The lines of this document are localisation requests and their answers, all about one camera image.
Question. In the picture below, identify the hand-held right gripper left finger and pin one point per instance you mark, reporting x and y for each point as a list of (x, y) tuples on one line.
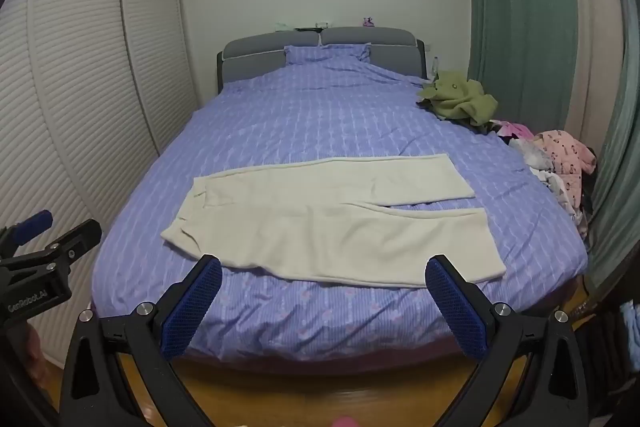
[(192, 307)]

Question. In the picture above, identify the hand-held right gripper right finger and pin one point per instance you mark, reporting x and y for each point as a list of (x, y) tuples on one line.
[(457, 312)]

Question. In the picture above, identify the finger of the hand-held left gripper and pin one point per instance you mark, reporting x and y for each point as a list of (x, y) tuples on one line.
[(75, 238), (32, 223)]

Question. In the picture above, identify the cream pants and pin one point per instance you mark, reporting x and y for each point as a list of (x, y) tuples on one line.
[(300, 227)]

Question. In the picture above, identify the white louvered wardrobe door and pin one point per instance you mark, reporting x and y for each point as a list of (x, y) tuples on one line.
[(155, 32), (85, 72), (25, 147)]

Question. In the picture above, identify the light blue object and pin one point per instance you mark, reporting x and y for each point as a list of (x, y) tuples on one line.
[(631, 319)]

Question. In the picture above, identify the white grey garment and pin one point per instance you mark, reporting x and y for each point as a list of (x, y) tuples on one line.
[(537, 157)]

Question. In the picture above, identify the magenta garment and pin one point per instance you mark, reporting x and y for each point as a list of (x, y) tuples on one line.
[(515, 129)]

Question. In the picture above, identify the pink printed garment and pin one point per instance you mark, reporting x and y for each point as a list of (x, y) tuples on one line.
[(565, 152)]

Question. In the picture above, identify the olive green garment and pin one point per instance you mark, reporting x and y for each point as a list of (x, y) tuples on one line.
[(457, 99)]

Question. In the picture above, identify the purple floral duvet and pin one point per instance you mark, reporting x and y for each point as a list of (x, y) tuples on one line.
[(300, 117)]

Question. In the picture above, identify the green curtain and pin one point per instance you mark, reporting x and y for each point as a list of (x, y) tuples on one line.
[(620, 157)]

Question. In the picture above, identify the clear bottle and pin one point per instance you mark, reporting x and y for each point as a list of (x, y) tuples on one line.
[(435, 66)]

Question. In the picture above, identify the grey padded headboard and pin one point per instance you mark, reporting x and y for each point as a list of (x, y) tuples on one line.
[(260, 52)]

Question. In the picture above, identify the purple floral pillow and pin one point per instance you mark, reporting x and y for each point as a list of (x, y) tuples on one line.
[(325, 53)]

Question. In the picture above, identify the beige curtain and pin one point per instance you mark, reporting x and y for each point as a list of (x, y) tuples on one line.
[(592, 47)]

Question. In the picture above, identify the black flat object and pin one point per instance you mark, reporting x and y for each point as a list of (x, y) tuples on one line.
[(306, 29)]

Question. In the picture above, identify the small pink toy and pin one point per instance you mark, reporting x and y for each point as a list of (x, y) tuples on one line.
[(368, 22)]

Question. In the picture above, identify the green striped blanket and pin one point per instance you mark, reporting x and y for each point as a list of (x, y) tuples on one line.
[(515, 7)]

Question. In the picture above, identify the small white box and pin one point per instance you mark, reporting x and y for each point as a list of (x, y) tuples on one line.
[(323, 25)]

